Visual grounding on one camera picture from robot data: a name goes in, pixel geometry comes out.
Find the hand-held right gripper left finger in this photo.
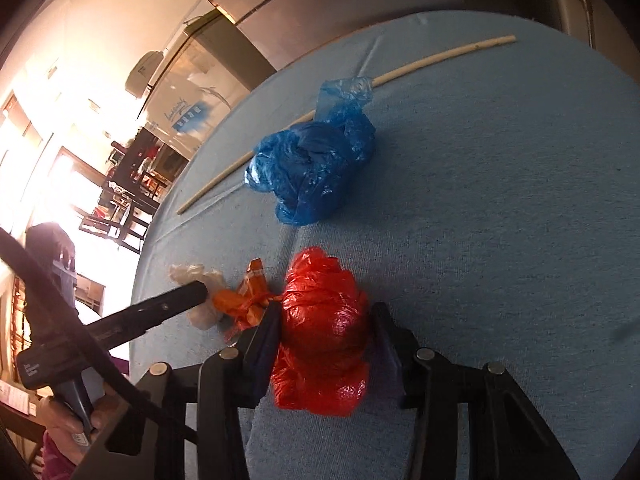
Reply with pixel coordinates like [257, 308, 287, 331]
[102, 302, 283, 480]

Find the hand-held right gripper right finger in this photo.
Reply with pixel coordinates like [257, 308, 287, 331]
[369, 301, 583, 480]

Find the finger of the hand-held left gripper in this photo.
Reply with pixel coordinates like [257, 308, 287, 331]
[82, 280, 210, 348]

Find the orange plastic bag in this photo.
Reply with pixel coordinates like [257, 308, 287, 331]
[212, 257, 286, 341]

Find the white packet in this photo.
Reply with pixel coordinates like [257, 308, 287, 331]
[169, 263, 226, 331]

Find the red plastic bag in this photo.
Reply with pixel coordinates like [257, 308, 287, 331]
[270, 246, 373, 418]

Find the person's left forearm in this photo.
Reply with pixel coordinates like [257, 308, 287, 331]
[42, 432, 76, 480]

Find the person's left hand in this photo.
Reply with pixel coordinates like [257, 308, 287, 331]
[39, 392, 131, 468]

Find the dark wooden chair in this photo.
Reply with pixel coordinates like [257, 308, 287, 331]
[79, 195, 153, 253]

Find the dark wooden dining table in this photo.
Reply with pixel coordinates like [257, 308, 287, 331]
[102, 127, 191, 211]

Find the blue plastic bag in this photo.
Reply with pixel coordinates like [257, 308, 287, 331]
[244, 76, 377, 227]

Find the white chest freezer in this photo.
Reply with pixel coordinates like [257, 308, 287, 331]
[137, 25, 276, 161]

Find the white rice cooker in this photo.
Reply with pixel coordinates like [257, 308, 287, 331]
[125, 51, 166, 97]

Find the thin wooden stick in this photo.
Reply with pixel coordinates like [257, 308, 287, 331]
[176, 35, 517, 215]

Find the grey three-door fridge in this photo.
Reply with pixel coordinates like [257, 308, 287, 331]
[160, 0, 466, 73]

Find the silver two-door fridge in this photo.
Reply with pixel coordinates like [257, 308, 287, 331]
[547, 0, 616, 51]

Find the black cable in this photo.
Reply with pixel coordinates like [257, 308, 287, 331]
[0, 227, 198, 445]

